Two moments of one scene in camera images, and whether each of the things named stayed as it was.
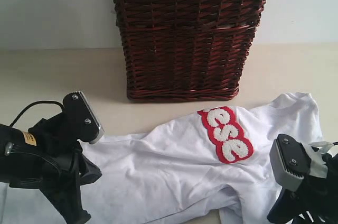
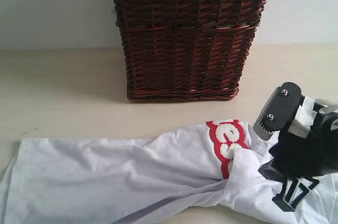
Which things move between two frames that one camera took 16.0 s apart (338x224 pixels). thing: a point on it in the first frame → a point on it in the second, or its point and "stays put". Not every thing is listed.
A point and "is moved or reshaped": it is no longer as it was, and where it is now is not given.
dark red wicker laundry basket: x=188 y=39 stays put
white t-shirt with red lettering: x=217 y=159 is moved or reshaped
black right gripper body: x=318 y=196 → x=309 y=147
